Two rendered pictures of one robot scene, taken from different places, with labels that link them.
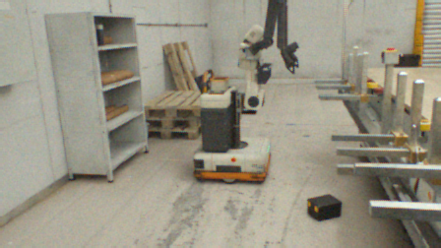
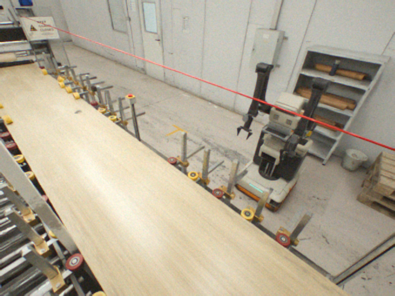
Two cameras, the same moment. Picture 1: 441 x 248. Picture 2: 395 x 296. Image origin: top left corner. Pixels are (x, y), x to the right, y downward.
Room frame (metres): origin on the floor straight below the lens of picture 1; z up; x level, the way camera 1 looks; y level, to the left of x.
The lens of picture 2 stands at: (3.41, -2.15, 2.00)
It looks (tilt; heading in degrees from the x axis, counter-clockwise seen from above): 39 degrees down; 118
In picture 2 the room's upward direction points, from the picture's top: 4 degrees clockwise
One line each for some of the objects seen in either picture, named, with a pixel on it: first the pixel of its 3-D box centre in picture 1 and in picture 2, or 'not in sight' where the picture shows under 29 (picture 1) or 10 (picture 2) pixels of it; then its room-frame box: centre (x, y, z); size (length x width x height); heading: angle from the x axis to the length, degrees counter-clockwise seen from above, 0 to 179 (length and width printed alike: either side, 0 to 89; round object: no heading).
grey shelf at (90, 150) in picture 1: (104, 93); (320, 107); (3.70, 1.16, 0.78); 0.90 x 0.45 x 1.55; 168
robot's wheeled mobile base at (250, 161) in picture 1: (233, 156); (267, 178); (3.37, -0.13, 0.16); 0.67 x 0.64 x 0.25; 78
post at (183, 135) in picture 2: (363, 85); (183, 155); (2.69, -1.08, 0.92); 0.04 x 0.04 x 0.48; 78
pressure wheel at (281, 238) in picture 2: not in sight; (280, 243); (3.61, -1.38, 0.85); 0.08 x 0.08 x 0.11
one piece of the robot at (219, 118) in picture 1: (222, 113); (280, 150); (3.39, -0.04, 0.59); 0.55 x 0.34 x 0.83; 168
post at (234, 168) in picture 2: (353, 74); (231, 184); (3.18, -1.19, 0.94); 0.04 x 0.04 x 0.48; 78
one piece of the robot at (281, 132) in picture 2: (263, 70); (275, 135); (3.31, -0.41, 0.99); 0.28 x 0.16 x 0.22; 168
